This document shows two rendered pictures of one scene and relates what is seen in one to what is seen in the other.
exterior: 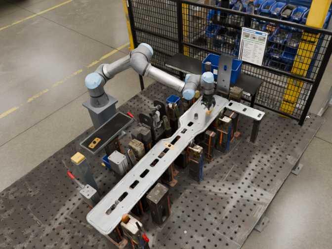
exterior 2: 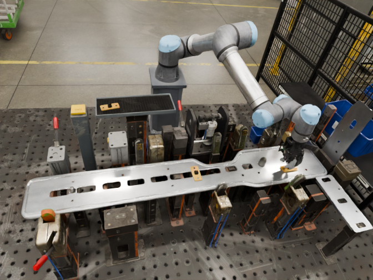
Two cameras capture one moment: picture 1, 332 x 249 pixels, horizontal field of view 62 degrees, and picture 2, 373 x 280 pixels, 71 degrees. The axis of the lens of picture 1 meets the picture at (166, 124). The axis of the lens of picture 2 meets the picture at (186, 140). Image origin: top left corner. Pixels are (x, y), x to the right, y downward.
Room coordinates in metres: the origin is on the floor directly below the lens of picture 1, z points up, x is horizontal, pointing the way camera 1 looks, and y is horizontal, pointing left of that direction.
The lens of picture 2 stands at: (0.54, -0.31, 1.94)
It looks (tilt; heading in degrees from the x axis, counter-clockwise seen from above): 44 degrees down; 28
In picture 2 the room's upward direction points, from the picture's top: 9 degrees clockwise
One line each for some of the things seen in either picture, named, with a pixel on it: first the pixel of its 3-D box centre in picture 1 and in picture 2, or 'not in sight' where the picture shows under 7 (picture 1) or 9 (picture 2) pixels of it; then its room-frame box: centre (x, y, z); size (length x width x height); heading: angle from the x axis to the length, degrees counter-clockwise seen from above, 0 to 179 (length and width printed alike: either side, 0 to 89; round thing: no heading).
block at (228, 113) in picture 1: (228, 126); (302, 208); (1.53, -0.51, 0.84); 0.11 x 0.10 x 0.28; 49
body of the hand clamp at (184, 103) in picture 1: (187, 112); (261, 153); (1.71, -0.19, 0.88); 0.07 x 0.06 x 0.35; 49
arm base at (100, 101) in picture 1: (98, 96); (167, 68); (1.69, 0.50, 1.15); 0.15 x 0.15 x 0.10
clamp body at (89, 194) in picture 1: (95, 206); (65, 178); (0.91, 0.50, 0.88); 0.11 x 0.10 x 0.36; 49
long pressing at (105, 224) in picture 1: (168, 148); (192, 175); (1.23, 0.00, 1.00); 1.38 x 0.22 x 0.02; 139
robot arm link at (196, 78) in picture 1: (193, 81); (285, 108); (1.54, -0.22, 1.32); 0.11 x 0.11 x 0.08; 69
